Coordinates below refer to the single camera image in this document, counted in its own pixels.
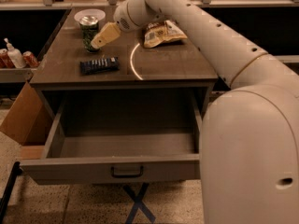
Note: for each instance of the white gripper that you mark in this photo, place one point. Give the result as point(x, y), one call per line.
point(121, 20)

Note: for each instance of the green soda can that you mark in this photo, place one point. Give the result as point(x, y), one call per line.
point(89, 27)

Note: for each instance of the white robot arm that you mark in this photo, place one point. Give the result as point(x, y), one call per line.
point(249, 136)

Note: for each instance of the open grey top drawer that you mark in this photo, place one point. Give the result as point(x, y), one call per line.
point(104, 139)

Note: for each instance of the red soda can at edge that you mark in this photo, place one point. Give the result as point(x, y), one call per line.
point(5, 60)

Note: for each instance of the white bowl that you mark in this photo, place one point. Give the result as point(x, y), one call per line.
point(90, 13)

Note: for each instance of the blue snack bar wrapper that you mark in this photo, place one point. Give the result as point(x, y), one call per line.
point(98, 66)

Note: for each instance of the brown chip bag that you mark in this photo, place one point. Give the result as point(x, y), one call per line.
point(158, 33)

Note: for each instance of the grey cabinet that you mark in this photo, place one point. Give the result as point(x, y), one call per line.
point(171, 65)

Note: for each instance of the white pump bottle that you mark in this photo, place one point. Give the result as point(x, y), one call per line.
point(15, 55)

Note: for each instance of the brown cardboard box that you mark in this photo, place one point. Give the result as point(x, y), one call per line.
point(28, 121)

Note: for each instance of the black chair leg left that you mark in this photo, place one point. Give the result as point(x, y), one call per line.
point(15, 172)

